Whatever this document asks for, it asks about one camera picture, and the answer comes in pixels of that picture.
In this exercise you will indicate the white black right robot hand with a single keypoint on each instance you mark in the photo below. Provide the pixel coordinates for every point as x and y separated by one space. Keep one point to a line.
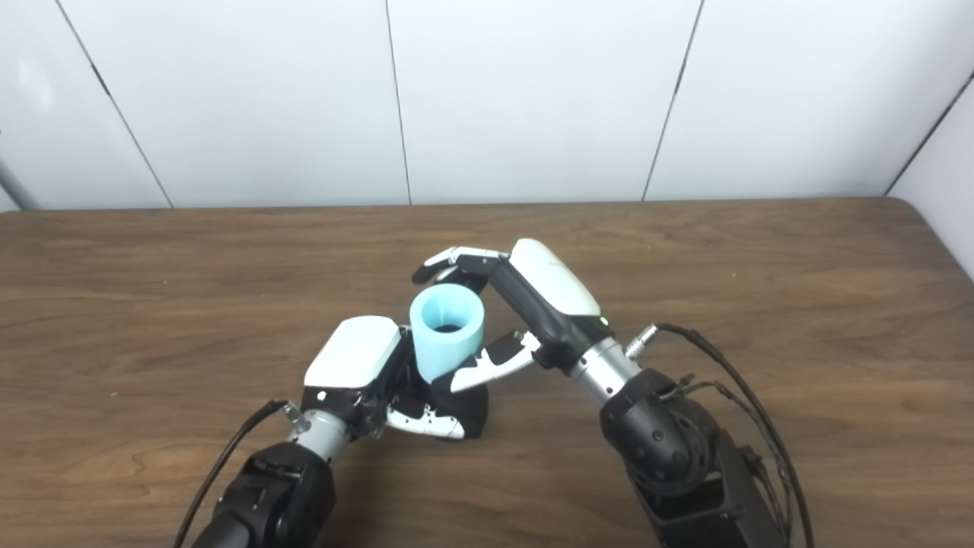
552 285

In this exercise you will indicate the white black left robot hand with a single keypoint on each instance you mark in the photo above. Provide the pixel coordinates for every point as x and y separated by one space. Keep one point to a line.
350 354

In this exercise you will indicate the light blue cylinder cup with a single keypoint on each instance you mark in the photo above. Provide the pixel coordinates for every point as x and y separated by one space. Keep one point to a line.
449 354

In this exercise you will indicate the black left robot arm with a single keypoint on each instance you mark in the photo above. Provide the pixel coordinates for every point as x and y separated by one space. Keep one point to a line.
266 495

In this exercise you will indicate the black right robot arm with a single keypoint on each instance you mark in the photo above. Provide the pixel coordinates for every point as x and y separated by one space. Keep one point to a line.
662 449

